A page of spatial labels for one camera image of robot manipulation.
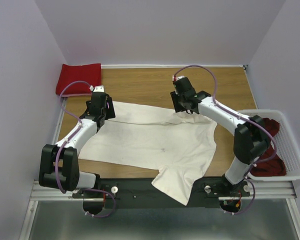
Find white t-shirt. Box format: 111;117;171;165
79;101;217;205

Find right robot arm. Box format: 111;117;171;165
170;76;274;196

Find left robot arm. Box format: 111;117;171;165
38;92;116;198

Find folded red t-shirt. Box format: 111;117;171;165
55;63;102;96

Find white rear table edge strip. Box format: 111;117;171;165
101;64;247;69

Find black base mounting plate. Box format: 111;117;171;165
72;176;251;212

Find white plastic laundry basket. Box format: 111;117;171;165
239;109;300;182

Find dark red t-shirt in basket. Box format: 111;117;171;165
249;117;288;177

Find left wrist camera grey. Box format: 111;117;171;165
92;85;105;93

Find aluminium rail left side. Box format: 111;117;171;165
50;108;64;144

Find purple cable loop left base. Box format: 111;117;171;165
84;188;117;219

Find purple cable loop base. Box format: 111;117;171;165
84;188;117;219
222;176;256;216

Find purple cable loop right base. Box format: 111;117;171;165
222;176;256;216

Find aluminium front frame rail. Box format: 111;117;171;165
30;180;73;201

